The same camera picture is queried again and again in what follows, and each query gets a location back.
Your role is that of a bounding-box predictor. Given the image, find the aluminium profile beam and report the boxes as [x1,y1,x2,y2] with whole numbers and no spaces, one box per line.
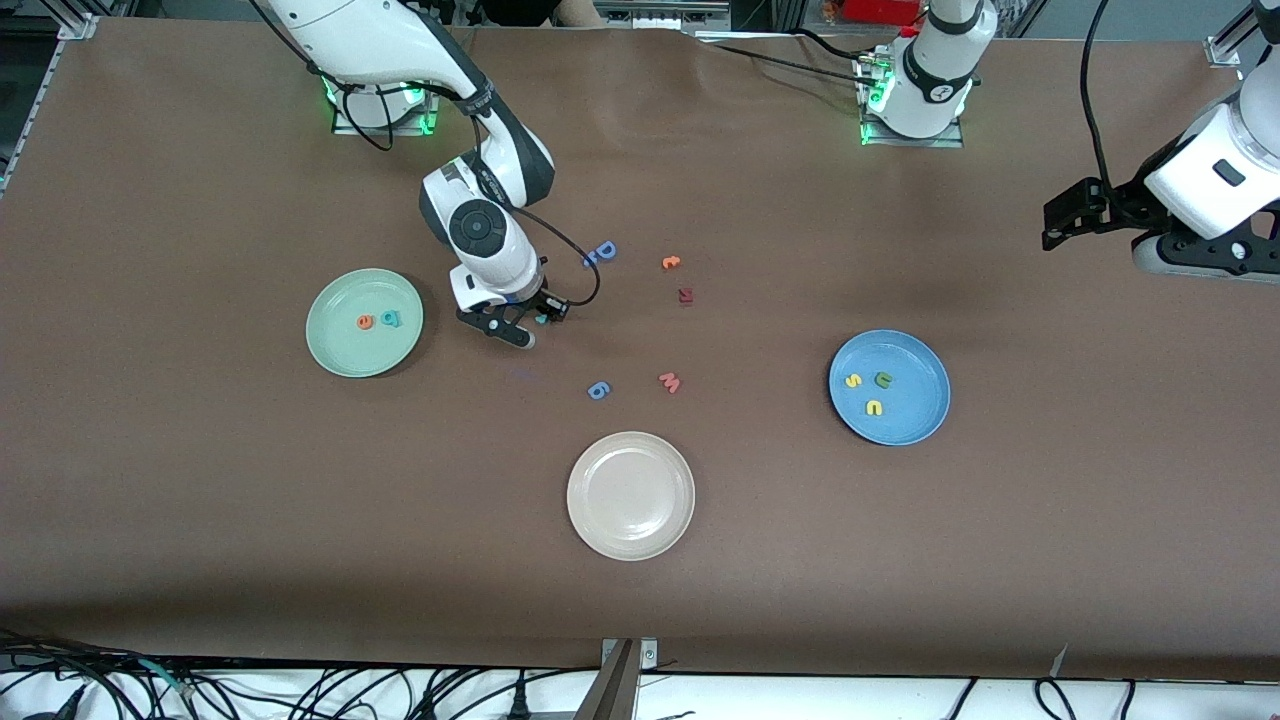
[573,640,643,720]

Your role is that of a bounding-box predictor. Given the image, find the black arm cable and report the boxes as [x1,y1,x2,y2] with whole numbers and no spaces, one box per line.
[1079,0,1117,187]
[250,0,602,307]

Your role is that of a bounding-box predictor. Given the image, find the short black table cable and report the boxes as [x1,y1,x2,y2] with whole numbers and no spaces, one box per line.
[790,27,876,63]

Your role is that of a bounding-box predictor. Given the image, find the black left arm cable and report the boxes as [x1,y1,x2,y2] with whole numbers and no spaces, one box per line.
[1079,0,1117,187]

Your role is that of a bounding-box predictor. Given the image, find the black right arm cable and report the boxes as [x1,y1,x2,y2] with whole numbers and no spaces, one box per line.
[250,0,602,307]

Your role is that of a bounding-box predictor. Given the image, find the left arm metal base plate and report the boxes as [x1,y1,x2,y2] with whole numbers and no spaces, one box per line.
[855,50,967,149]

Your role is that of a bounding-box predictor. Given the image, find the aluminium frame rail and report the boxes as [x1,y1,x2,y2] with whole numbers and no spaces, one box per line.
[0,0,103,191]

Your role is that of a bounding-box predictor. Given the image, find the long black table cable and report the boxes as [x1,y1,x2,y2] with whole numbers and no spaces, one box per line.
[695,38,871,81]

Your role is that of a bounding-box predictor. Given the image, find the small metal bracket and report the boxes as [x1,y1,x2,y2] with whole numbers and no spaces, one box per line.
[600,637,660,673]

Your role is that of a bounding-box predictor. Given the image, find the brown table cover sheet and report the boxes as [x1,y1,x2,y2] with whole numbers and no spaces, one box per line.
[0,18,1280,683]

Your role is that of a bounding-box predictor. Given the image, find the blue plate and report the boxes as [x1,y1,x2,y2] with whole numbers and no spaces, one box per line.
[828,329,952,447]

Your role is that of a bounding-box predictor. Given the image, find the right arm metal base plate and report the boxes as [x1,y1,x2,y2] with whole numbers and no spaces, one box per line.
[330,40,446,137]

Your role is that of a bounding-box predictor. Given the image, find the red box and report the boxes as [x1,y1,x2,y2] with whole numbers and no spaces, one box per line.
[845,0,926,26]

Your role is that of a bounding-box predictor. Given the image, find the green plate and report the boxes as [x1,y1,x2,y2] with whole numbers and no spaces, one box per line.
[305,267,425,379]

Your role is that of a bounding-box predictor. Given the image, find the grey power strip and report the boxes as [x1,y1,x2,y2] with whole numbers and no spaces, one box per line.
[605,0,731,29]

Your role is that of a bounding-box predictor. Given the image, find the teal tipped cable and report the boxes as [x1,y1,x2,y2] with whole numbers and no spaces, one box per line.
[130,655,196,701]

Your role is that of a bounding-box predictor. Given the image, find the aluminium frame corner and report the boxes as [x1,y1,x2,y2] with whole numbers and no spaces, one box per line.
[1205,0,1280,67]

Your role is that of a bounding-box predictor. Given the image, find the beige plate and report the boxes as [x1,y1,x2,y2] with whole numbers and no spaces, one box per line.
[566,430,697,562]

